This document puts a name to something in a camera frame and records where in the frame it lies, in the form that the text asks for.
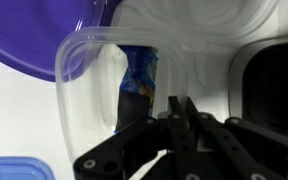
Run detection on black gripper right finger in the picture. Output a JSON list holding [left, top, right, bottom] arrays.
[[184, 96, 288, 180]]

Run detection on purple plastic lid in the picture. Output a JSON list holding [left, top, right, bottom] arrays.
[[0, 0, 124, 83]]

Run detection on blue snack sachet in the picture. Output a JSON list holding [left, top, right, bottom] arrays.
[[114, 44, 160, 135]]

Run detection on clear plastic bowl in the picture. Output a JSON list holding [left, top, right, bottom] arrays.
[[115, 0, 282, 46], [54, 26, 189, 165]]

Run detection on blue plastic lid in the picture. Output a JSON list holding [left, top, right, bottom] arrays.
[[0, 156, 57, 180]]

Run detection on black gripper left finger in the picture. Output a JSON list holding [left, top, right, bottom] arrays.
[[72, 95, 198, 180]]

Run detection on black silver coffee maker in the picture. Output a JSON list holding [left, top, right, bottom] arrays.
[[228, 35, 288, 141]]

